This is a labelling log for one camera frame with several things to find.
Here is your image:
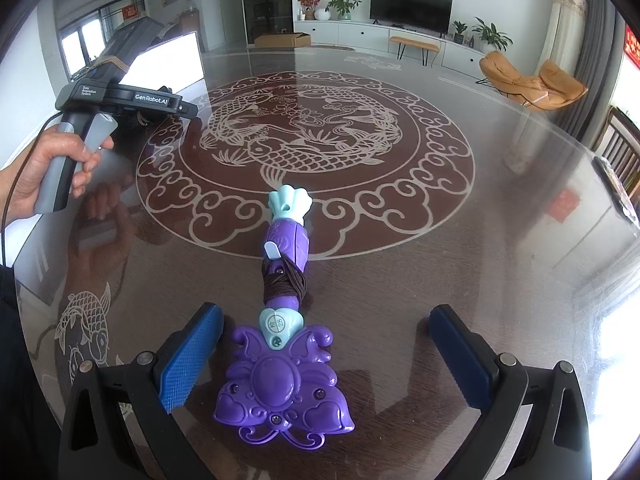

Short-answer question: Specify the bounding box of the white television cabinet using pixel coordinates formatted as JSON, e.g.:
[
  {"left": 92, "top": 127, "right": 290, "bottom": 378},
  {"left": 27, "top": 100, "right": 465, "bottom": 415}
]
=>
[{"left": 292, "top": 19, "right": 489, "bottom": 81}]

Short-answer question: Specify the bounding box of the brown hair tie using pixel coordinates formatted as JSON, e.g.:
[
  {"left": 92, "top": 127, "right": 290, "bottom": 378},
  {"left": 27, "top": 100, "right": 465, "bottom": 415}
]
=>
[{"left": 261, "top": 255, "right": 307, "bottom": 307}]

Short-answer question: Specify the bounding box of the glass balcony door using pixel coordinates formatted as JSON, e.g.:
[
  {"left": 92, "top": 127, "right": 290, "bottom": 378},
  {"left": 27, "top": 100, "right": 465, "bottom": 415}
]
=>
[{"left": 57, "top": 2, "right": 146, "bottom": 79}]

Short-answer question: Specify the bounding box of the red wall hanging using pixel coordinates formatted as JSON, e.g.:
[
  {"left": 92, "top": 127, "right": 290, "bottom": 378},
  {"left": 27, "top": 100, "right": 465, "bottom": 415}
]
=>
[{"left": 623, "top": 25, "right": 640, "bottom": 69}]

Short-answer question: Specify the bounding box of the wooden bench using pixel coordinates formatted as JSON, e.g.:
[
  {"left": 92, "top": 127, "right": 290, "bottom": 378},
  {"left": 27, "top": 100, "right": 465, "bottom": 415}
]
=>
[{"left": 389, "top": 36, "right": 441, "bottom": 67}]

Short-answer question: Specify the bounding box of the brown patterned glass desktop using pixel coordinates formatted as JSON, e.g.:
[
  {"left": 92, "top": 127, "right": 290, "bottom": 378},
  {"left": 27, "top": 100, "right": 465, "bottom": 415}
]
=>
[{"left": 10, "top": 42, "right": 640, "bottom": 480}]

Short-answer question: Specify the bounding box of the orange lounge chair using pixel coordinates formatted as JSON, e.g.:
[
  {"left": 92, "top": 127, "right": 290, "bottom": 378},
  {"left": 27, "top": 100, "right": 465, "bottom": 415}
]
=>
[{"left": 478, "top": 50, "right": 590, "bottom": 113}]

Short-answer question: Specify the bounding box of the cardboard box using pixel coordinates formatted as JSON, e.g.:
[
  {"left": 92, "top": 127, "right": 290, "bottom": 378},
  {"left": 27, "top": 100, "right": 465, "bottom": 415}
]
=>
[{"left": 254, "top": 31, "right": 312, "bottom": 49}]

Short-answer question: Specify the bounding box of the person's dark clothing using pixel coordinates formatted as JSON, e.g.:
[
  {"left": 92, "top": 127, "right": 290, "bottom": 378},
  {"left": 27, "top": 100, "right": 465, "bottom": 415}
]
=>
[{"left": 0, "top": 262, "right": 63, "bottom": 480}]

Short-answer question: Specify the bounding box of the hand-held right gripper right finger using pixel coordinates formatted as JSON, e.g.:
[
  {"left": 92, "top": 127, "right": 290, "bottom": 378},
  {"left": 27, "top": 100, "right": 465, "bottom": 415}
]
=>
[{"left": 429, "top": 304, "right": 593, "bottom": 480}]

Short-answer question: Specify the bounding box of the purple toy wand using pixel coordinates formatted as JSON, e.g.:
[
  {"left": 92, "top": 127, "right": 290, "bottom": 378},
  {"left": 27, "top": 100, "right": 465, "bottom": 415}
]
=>
[{"left": 212, "top": 184, "right": 356, "bottom": 450}]

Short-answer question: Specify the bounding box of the wooden dining chair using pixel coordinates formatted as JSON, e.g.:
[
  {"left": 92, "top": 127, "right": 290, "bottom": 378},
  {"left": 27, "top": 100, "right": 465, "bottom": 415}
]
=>
[{"left": 592, "top": 105, "right": 640, "bottom": 177}]

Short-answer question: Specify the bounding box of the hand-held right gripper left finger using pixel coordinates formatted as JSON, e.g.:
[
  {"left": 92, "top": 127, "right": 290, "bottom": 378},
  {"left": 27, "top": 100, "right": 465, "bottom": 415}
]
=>
[{"left": 59, "top": 302, "right": 225, "bottom": 480}]

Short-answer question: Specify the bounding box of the large potted plant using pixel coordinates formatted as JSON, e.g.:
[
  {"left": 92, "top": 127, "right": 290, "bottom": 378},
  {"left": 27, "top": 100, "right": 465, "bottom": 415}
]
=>
[{"left": 471, "top": 17, "right": 514, "bottom": 54}]

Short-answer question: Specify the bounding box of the dark display cabinet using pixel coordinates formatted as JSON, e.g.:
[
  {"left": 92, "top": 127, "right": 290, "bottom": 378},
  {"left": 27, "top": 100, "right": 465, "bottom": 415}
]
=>
[{"left": 238, "top": 0, "right": 294, "bottom": 46}]

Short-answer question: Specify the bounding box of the grey curtain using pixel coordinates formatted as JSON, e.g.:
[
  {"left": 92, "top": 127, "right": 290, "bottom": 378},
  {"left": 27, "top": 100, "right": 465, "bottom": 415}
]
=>
[{"left": 572, "top": 0, "right": 627, "bottom": 147}]

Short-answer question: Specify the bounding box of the dark flat object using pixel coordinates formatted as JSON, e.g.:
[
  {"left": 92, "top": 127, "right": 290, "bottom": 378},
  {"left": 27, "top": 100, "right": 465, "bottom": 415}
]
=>
[{"left": 592, "top": 156, "right": 640, "bottom": 233}]

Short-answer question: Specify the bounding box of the black flat television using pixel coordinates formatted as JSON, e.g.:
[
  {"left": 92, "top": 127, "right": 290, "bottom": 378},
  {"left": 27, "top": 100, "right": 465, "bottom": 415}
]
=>
[{"left": 370, "top": 0, "right": 454, "bottom": 35}]

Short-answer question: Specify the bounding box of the person's left hand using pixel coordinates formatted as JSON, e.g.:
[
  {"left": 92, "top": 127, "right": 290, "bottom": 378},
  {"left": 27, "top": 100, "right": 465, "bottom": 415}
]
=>
[{"left": 0, "top": 123, "right": 116, "bottom": 219}]

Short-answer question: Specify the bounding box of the black rectangular box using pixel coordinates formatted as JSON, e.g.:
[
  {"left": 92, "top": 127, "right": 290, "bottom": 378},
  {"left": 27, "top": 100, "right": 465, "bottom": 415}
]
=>
[{"left": 96, "top": 15, "right": 165, "bottom": 84}]

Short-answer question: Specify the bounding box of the cream curtain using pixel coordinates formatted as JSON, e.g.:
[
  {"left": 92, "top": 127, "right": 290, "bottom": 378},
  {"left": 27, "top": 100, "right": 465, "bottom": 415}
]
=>
[{"left": 542, "top": 0, "right": 589, "bottom": 131}]

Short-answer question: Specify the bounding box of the leafy green potted plant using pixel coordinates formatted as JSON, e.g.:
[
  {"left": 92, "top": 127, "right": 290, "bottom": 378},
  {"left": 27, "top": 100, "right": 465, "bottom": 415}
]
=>
[{"left": 327, "top": 0, "right": 362, "bottom": 21}]

